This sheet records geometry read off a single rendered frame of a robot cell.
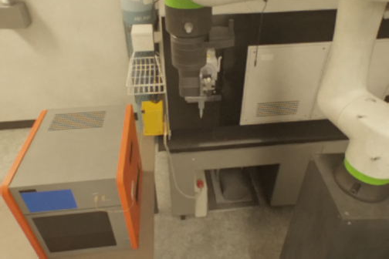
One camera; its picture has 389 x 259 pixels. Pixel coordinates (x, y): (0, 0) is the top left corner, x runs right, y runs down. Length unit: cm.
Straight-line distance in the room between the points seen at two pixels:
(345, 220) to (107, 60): 222
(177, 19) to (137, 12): 154
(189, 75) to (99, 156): 54
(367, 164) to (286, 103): 83
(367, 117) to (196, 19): 51
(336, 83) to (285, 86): 70
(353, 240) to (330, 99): 40
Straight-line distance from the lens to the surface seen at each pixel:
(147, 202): 142
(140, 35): 165
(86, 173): 101
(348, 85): 90
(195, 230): 216
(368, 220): 95
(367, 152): 88
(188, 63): 60
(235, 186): 211
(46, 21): 266
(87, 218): 115
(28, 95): 306
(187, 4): 54
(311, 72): 159
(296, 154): 183
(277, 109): 165
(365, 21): 82
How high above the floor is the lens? 185
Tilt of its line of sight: 35 degrees down
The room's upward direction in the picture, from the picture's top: straight up
